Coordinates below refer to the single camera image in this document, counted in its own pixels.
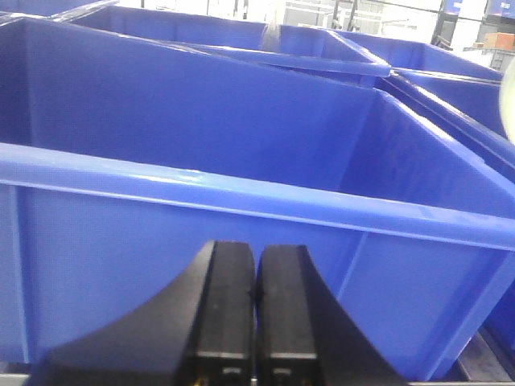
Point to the blue plastic bin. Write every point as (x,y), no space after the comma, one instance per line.
(460,97)
(120,157)

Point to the blue plastic bin right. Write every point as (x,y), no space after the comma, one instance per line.
(460,97)

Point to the blue plastic bin left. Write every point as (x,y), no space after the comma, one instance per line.
(120,157)

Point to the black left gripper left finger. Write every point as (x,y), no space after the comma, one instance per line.
(198,330)

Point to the tilted blue bin inside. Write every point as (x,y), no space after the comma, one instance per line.
(303,49)

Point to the light green plate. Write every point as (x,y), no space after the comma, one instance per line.
(506,102)

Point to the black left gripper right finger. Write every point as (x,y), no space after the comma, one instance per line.
(304,336)

